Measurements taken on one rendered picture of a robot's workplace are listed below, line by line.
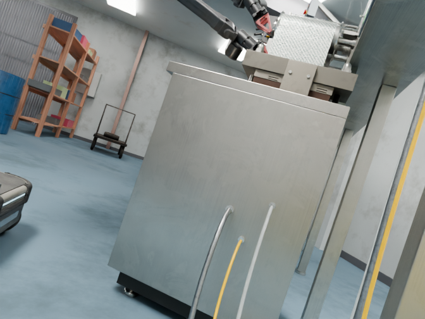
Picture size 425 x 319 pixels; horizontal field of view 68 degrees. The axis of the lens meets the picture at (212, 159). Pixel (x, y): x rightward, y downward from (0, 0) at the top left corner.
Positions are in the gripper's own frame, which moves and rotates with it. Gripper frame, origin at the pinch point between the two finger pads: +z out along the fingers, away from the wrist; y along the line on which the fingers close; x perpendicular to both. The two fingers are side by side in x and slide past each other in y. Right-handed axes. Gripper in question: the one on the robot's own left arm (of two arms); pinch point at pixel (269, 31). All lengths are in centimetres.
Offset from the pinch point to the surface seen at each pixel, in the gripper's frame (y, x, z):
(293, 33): 7.8, 6.4, 10.6
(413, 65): 17, 31, 50
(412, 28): 41, 27, 44
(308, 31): 7.5, 11.5, 13.9
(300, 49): 8.1, 4.8, 18.2
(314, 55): 7.9, 7.8, 23.8
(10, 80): -169, -278, -236
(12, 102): -180, -298, -218
